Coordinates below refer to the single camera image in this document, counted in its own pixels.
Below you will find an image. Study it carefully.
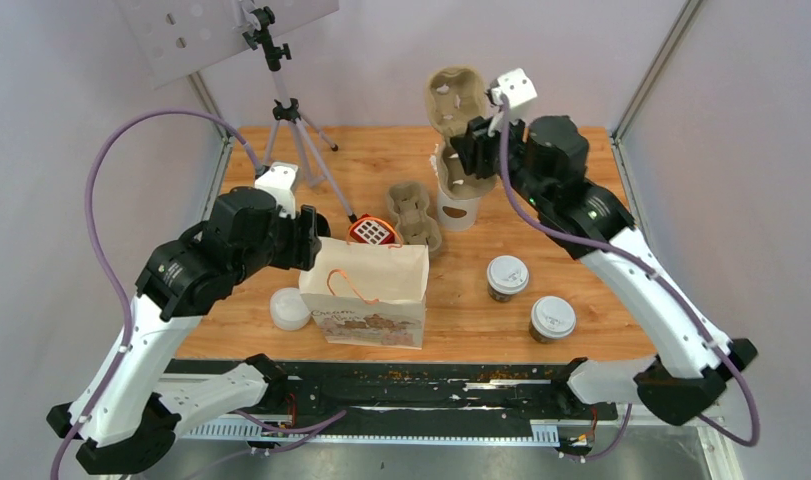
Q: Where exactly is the single brown pulp cup carrier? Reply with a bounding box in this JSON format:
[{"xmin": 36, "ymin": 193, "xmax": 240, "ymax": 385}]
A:
[{"xmin": 424, "ymin": 65, "xmax": 496, "ymax": 199}]

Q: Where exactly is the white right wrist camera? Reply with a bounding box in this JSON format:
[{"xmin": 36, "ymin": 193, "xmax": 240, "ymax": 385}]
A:
[{"xmin": 486, "ymin": 68, "xmax": 537, "ymax": 131}]

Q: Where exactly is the paper bag with orange handles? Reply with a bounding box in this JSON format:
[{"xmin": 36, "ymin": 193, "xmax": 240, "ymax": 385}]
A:
[{"xmin": 298, "ymin": 237, "xmax": 430, "ymax": 349}]

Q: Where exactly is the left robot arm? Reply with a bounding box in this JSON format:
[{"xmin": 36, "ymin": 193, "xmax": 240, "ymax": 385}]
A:
[{"xmin": 47, "ymin": 187, "xmax": 330, "ymax": 475}]

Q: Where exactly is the clear brown printed coffee cup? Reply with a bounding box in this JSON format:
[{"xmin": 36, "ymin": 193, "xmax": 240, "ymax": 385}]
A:
[{"xmin": 487, "ymin": 284, "xmax": 526, "ymax": 303}]

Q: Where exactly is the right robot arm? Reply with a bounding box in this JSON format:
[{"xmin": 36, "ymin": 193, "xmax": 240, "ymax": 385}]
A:
[{"xmin": 450, "ymin": 116, "xmax": 757, "ymax": 425}]

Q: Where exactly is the red white block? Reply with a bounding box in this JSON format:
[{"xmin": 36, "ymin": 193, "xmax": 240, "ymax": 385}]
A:
[{"xmin": 347, "ymin": 215, "xmax": 397, "ymax": 245}]

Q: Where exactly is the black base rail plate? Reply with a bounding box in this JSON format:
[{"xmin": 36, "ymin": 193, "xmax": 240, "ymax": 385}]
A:
[{"xmin": 219, "ymin": 360, "xmax": 618, "ymax": 442}]

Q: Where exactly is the lidded coffee cup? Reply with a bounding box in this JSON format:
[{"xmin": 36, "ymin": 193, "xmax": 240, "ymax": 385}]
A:
[{"xmin": 529, "ymin": 296, "xmax": 577, "ymax": 343}]

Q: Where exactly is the white cup lid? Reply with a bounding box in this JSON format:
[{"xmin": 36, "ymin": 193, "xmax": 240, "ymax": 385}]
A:
[{"xmin": 486, "ymin": 255, "xmax": 530, "ymax": 295}]

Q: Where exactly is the bundle of white wrapped straws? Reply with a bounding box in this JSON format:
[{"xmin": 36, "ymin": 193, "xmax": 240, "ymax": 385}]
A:
[{"xmin": 429, "ymin": 142, "xmax": 448, "ymax": 183}]

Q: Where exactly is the silver tripod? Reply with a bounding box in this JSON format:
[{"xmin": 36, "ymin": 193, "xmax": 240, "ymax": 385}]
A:
[{"xmin": 239, "ymin": 1, "xmax": 358, "ymax": 222}]

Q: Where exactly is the dark cup of coffee beans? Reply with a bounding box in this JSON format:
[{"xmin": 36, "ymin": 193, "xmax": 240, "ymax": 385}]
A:
[{"xmin": 315, "ymin": 213, "xmax": 331, "ymax": 237}]

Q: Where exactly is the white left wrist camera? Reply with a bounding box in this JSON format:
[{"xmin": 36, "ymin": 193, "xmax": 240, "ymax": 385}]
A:
[{"xmin": 254, "ymin": 161, "xmax": 300, "ymax": 219}]

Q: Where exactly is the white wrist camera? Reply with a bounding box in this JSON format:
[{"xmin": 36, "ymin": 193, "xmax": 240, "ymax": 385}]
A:
[
  {"xmin": 486, "ymin": 68, "xmax": 537, "ymax": 131},
  {"xmin": 254, "ymin": 161, "xmax": 300, "ymax": 219}
]

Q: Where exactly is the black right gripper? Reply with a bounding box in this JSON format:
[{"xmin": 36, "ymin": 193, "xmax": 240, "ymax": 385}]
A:
[{"xmin": 450, "ymin": 105, "xmax": 550, "ymax": 213}]

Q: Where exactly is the grey perforated board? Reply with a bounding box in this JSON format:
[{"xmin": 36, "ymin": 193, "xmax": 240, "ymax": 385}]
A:
[{"xmin": 116, "ymin": 0, "xmax": 340, "ymax": 87}]

